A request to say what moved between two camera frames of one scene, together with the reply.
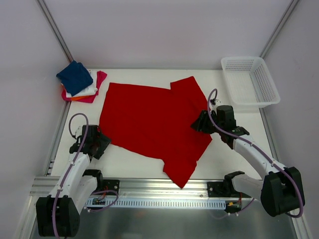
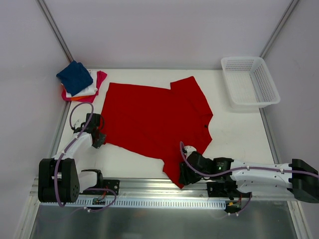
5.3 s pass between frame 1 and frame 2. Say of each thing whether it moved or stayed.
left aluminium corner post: stayed
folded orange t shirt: stayed
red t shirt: stayed
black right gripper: moved
